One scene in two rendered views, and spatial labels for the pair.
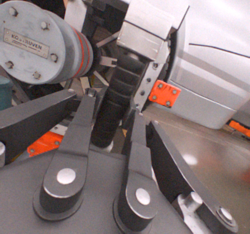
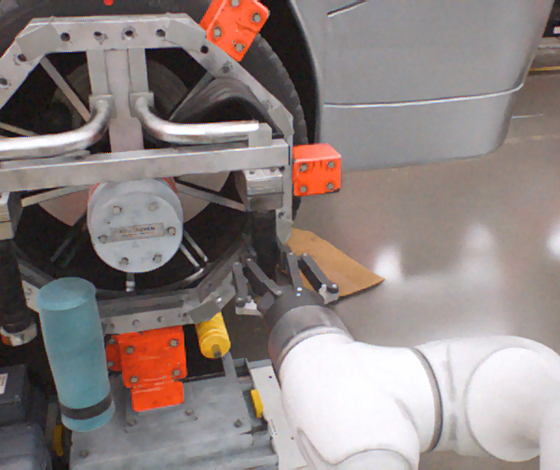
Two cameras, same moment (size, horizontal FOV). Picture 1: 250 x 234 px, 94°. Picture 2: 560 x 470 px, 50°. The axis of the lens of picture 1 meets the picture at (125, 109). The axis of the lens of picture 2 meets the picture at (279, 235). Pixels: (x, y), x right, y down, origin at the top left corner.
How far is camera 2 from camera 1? 0.68 m
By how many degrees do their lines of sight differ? 10
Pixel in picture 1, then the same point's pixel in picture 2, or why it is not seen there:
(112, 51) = (160, 95)
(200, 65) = (374, 43)
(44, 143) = (151, 355)
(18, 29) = (125, 222)
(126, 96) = (272, 242)
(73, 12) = (122, 132)
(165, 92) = (317, 172)
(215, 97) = (444, 90)
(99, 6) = not seen: hidden behind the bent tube
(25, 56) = (139, 244)
